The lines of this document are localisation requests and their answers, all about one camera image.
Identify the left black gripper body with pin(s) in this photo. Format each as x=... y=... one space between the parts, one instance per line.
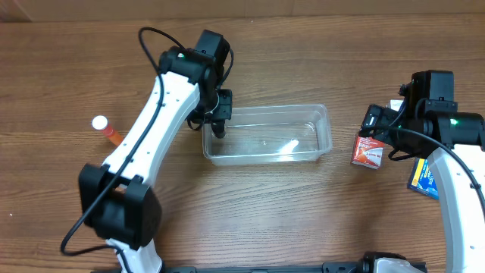
x=220 y=114

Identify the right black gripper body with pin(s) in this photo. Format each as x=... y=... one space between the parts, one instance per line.
x=377 y=123

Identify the white blue medicine box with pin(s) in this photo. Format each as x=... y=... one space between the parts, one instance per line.
x=395 y=104

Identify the red medicine box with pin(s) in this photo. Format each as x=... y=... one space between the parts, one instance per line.
x=367 y=152

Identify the blue yellow VapoDrops box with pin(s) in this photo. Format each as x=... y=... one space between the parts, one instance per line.
x=421 y=179

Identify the orange Redoxon tube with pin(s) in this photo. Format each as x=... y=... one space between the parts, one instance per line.
x=101 y=123

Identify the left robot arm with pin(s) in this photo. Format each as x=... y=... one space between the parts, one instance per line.
x=117 y=198

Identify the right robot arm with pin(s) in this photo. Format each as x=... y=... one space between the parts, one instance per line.
x=430 y=126

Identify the clear plastic container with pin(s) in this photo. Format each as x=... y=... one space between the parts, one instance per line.
x=260 y=135

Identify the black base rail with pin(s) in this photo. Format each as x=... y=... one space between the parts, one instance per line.
x=327 y=267

